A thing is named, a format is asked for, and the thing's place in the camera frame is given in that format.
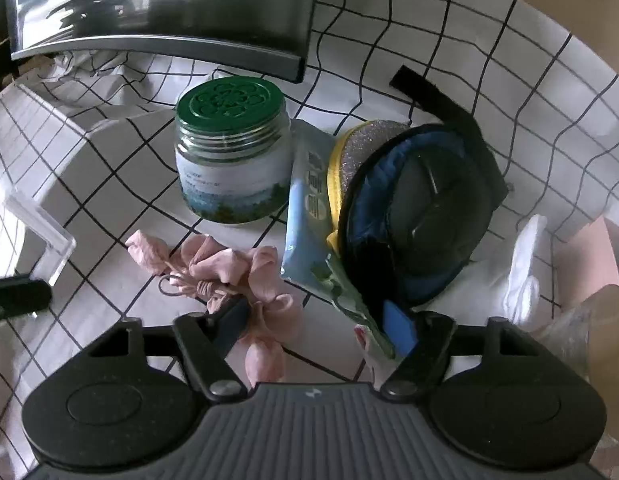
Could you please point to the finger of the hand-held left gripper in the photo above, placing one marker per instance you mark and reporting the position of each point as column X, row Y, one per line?
column 19, row 292

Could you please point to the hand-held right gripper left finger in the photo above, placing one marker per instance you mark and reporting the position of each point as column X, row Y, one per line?
column 233, row 321

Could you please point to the pink box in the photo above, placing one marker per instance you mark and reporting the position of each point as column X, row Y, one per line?
column 594, row 255

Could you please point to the black and blue pouch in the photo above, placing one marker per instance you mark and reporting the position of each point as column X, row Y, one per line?
column 439, row 210

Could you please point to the clear plastic container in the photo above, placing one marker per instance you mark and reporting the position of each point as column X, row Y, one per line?
column 579, row 330

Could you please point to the white cloth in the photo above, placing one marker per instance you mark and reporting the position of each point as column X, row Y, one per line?
column 527, row 270

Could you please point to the yellow sponge with grey scourer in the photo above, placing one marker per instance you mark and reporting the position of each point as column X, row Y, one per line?
column 362, row 150

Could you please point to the silver-framed glossy monitor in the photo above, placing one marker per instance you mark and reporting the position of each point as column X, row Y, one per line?
column 214, row 0

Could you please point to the pink fabric scrunchie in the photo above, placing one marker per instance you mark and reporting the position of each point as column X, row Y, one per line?
column 224, row 265

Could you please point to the green-lidded glass jar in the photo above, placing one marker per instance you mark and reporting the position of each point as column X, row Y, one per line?
column 229, row 170

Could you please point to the clear acrylic bracket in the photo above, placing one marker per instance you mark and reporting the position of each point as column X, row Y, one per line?
column 44, row 240

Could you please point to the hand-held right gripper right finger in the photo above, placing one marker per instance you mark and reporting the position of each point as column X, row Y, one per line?
column 399, row 327

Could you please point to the light blue wet wipes packet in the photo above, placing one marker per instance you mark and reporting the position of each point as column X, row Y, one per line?
column 309, row 230

